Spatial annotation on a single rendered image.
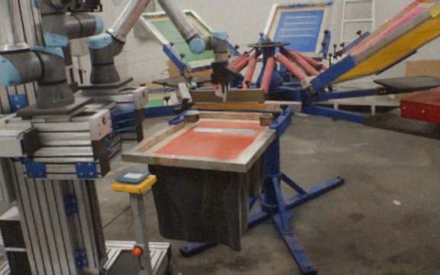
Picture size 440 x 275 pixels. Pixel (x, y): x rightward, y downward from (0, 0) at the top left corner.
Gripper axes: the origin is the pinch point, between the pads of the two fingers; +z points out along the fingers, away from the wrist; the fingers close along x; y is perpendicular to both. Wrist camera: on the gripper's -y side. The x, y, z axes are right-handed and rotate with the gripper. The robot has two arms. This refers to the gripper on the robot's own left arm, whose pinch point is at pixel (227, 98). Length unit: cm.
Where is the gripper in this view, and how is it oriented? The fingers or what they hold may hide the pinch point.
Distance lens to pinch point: 232.7
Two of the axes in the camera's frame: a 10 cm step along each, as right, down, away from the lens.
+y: -9.3, -0.6, 3.7
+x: -3.7, 3.0, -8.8
